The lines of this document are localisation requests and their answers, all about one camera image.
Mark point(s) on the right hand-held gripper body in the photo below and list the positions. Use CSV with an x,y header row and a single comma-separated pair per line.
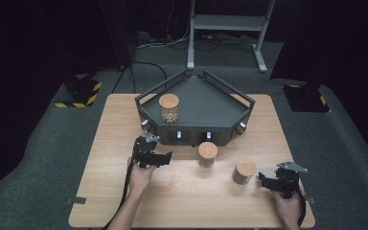
x,y
287,182

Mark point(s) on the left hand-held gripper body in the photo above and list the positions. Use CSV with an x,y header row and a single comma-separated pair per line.
x,y
143,150

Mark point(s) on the glass jar of dark nuts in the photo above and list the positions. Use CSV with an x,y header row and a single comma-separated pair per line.
x,y
208,150

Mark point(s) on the glass jar of pale beans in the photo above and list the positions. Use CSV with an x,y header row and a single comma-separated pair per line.
x,y
169,102

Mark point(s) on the dark grey corner rack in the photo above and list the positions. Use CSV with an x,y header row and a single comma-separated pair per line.
x,y
204,105

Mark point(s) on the person's left hand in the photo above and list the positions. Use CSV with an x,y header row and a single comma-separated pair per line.
x,y
139,180

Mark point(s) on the person's right hand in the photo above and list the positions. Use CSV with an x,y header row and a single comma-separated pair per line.
x,y
288,211

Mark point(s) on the glass jar of brown contents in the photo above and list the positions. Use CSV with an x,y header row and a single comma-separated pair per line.
x,y
245,167

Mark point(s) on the grey tape strip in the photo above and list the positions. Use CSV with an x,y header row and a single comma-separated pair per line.
x,y
311,201
76,200

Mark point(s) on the black base with striped edge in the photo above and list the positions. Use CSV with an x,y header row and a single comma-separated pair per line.
x,y
83,92
306,99

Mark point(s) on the grey metal stand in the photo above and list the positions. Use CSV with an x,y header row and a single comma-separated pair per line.
x,y
228,23

